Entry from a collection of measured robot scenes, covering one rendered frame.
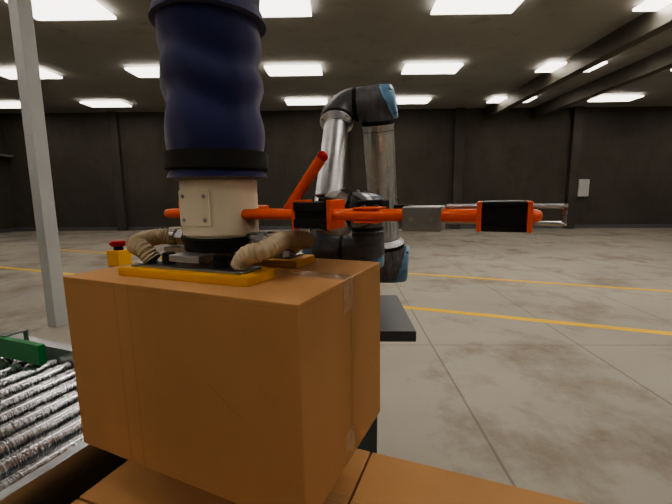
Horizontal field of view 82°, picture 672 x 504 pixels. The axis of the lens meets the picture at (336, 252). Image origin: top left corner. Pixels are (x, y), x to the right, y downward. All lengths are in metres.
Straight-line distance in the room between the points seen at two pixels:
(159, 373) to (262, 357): 0.26
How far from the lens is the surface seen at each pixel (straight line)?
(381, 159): 1.41
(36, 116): 4.47
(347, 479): 1.10
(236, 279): 0.75
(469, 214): 0.70
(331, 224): 0.76
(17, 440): 1.55
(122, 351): 0.93
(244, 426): 0.77
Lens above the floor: 1.24
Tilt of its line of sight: 9 degrees down
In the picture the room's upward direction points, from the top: straight up
